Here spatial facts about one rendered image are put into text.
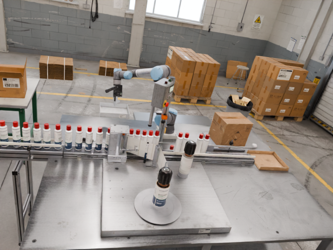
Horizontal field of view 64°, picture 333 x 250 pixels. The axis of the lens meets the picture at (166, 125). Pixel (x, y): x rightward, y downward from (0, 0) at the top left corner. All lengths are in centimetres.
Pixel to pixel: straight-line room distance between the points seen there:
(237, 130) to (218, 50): 571
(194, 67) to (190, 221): 412
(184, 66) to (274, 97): 192
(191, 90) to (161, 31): 239
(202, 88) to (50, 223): 457
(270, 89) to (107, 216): 454
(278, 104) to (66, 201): 488
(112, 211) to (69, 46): 608
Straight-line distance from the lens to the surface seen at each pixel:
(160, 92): 200
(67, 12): 728
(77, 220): 174
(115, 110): 267
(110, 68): 639
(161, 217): 172
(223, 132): 255
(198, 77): 561
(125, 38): 738
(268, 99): 574
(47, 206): 183
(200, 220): 179
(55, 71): 595
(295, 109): 631
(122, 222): 167
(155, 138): 215
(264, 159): 276
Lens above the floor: 213
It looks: 27 degrees down
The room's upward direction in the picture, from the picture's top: 12 degrees clockwise
